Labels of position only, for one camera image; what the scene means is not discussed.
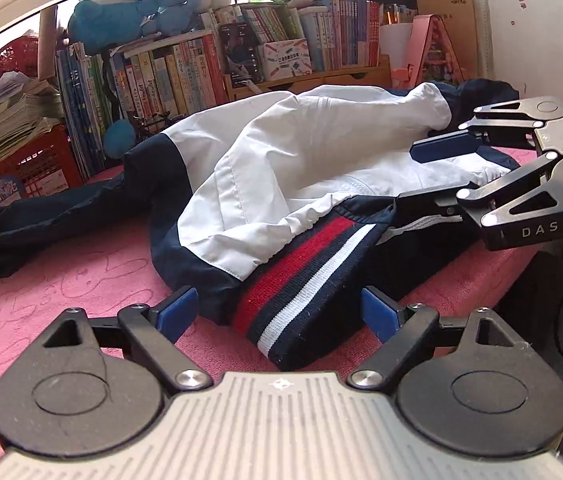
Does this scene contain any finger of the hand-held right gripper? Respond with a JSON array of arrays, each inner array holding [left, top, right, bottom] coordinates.
[[410, 99, 545, 163], [394, 151, 562, 233]]

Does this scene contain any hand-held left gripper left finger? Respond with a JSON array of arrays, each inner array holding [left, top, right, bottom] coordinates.
[[42, 286, 215, 394]]

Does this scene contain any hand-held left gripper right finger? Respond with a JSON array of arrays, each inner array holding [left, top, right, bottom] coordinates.
[[346, 285, 525, 391]]

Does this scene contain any navy and white jacket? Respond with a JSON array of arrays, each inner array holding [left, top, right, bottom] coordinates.
[[0, 79, 522, 372]]

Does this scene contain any pink house-shaped case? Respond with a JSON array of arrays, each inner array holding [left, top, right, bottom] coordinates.
[[392, 14, 469, 86]]

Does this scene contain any white rolled paper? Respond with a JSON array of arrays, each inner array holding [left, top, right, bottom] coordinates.
[[379, 22, 415, 68]]

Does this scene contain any wooden desk organiser with drawers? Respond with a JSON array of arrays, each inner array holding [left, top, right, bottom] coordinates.
[[224, 55, 393, 103]]

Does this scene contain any cardboard box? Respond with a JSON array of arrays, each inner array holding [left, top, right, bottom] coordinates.
[[415, 0, 479, 81]]

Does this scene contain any white pencil-print box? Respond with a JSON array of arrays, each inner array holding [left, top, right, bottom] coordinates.
[[256, 39, 313, 82]]

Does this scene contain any blue plush ball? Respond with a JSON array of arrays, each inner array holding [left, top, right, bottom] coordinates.
[[104, 120, 137, 157]]

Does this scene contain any miniature bicycle model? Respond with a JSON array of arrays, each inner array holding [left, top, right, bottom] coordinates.
[[129, 112, 187, 136]]

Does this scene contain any large red plastic crate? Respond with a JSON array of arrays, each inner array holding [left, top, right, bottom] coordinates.
[[0, 125, 85, 248]]

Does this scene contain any dark photo card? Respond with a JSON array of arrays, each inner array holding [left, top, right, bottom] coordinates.
[[218, 22, 265, 88]]

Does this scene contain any row of picture books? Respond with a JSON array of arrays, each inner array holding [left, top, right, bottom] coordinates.
[[56, 30, 230, 181]]

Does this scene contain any stack of papers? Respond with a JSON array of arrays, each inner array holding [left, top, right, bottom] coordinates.
[[0, 71, 65, 176]]

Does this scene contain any cardboard tube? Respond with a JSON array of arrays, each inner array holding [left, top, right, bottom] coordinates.
[[36, 5, 60, 81]]

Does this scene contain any small red plastic basket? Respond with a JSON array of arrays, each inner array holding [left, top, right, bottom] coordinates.
[[0, 35, 42, 81]]

